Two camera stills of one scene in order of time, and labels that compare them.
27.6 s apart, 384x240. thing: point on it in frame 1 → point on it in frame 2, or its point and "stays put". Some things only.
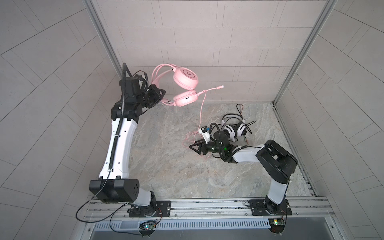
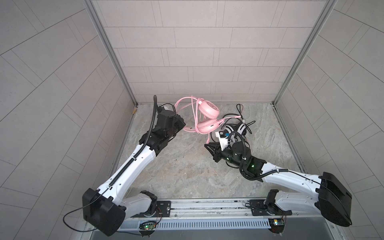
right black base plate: (258, 207) stays put
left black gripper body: (137, 102) → (175, 125)
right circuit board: (277, 224) stays put
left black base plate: (158, 209) stays put
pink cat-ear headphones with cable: (185, 80) → (208, 120)
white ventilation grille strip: (245, 224) stays put
